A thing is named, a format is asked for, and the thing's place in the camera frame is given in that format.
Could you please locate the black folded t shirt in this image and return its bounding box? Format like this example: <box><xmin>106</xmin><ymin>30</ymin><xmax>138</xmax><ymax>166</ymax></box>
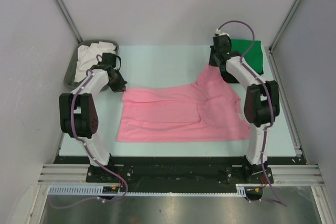
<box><xmin>220</xmin><ymin>69</ymin><xmax>265</xmax><ymax>87</ymax></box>

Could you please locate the white slotted cable duct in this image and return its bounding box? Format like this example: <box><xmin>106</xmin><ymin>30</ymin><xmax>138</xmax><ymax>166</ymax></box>
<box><xmin>46</xmin><ymin>184</ymin><xmax>265</xmax><ymax>197</ymax></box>

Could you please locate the green folded t shirt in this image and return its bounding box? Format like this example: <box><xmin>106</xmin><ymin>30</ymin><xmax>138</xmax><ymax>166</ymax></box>
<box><xmin>232</xmin><ymin>39</ymin><xmax>264</xmax><ymax>74</ymax></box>

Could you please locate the grey fabric basket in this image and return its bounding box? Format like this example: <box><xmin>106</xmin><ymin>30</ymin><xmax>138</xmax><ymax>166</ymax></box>
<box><xmin>64</xmin><ymin>39</ymin><xmax>119</xmax><ymax>89</ymax></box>

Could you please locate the pink t shirt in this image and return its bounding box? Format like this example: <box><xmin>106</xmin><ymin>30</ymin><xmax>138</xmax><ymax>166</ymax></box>
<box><xmin>117</xmin><ymin>65</ymin><xmax>250</xmax><ymax>143</ymax></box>

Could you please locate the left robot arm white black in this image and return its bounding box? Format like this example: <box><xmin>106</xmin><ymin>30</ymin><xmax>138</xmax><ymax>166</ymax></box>
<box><xmin>59</xmin><ymin>52</ymin><xmax>127</xmax><ymax>182</ymax></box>

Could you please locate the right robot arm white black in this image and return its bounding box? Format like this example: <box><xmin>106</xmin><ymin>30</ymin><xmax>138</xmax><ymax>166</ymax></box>
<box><xmin>209</xmin><ymin>33</ymin><xmax>280</xmax><ymax>183</ymax></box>

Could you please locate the aluminium frame post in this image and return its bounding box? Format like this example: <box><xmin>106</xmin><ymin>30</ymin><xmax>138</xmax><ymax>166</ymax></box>
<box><xmin>268</xmin><ymin>0</ymin><xmax>320</xmax><ymax>51</ymax></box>
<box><xmin>54</xmin><ymin>0</ymin><xmax>83</xmax><ymax>43</ymax></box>

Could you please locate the left aluminium frame post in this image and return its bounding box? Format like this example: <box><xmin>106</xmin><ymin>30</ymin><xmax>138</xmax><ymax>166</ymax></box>
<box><xmin>54</xmin><ymin>0</ymin><xmax>83</xmax><ymax>43</ymax></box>

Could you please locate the white t shirt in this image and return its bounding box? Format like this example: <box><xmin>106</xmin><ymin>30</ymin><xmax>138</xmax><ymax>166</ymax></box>
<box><xmin>74</xmin><ymin>41</ymin><xmax>117</xmax><ymax>83</ymax></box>

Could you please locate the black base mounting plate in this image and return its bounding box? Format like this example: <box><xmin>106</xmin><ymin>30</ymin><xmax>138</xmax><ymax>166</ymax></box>
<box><xmin>53</xmin><ymin>156</ymin><xmax>306</xmax><ymax>194</ymax></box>

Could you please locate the right aluminium frame post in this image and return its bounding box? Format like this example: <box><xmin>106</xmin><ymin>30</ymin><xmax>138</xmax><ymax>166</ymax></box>
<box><xmin>268</xmin><ymin>0</ymin><xmax>320</xmax><ymax>51</ymax></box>

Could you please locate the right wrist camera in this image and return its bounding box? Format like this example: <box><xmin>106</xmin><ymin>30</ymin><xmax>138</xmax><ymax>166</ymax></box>
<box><xmin>215</xmin><ymin>29</ymin><xmax>230</xmax><ymax>37</ymax></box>

